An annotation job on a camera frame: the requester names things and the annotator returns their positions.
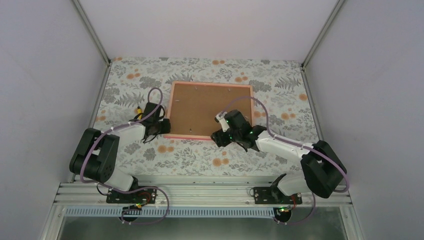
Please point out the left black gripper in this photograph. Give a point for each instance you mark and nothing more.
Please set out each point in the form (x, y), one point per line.
(166, 128)

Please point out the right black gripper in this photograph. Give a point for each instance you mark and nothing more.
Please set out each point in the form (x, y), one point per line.
(219, 139)

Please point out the yellow handled screwdriver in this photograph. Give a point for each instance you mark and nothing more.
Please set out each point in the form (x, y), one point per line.
(139, 112)

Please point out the pink picture frame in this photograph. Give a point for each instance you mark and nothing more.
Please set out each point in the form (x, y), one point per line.
(193, 107)

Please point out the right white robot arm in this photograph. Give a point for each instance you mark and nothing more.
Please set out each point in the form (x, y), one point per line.
(322, 170)

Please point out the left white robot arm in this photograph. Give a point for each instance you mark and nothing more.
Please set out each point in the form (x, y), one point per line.
(96, 153)

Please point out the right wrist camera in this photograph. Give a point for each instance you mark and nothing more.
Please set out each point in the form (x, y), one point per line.
(220, 118)

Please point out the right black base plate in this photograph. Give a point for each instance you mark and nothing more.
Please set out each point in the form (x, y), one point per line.
(272, 196)

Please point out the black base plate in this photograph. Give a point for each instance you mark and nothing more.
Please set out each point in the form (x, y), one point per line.
(146, 196)
(272, 196)

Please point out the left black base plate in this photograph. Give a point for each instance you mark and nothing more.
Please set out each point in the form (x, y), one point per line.
(146, 196)

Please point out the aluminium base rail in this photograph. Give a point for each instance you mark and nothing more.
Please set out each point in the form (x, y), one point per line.
(198, 197)

